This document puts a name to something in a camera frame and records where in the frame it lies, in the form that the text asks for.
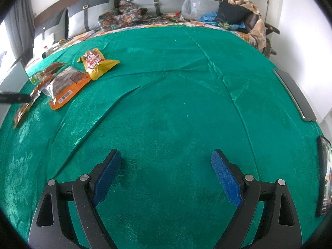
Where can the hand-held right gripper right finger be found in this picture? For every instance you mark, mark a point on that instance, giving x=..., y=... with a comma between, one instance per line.
x=227, y=179

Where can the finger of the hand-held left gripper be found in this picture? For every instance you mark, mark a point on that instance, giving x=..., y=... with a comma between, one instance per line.
x=14, y=98

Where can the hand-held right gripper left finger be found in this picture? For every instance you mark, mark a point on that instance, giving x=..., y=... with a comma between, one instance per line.
x=107, y=177

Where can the clear chicken leg packet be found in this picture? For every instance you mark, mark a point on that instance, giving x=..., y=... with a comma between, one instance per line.
x=39, y=85

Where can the orange snack packet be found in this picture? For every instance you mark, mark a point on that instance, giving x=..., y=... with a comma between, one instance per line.
x=68, y=84

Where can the yellow red-printed snack bag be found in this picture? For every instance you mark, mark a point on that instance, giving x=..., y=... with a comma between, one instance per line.
x=97, y=63

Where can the grey panel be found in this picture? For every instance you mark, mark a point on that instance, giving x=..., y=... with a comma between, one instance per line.
x=11, y=81

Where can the grey curtain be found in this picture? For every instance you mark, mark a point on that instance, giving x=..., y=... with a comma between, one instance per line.
x=19, y=23

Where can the floral bedsheet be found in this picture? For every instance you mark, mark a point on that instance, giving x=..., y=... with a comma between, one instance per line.
x=88, y=35

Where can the black phone with lit screen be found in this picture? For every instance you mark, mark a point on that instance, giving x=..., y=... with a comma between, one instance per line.
x=325, y=176

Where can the grey phone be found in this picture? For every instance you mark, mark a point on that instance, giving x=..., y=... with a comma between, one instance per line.
x=295, y=96

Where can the dark floral cloth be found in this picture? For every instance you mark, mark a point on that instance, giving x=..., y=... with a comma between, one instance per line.
x=124, y=15

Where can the dark brown chair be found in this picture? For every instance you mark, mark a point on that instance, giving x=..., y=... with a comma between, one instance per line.
x=271, y=28

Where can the blue cloth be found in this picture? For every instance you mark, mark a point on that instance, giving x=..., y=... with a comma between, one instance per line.
x=207, y=18

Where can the black bag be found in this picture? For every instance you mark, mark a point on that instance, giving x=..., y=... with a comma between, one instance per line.
x=232, y=13

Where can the clear plastic bag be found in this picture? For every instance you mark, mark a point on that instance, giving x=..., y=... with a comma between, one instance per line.
x=192, y=5

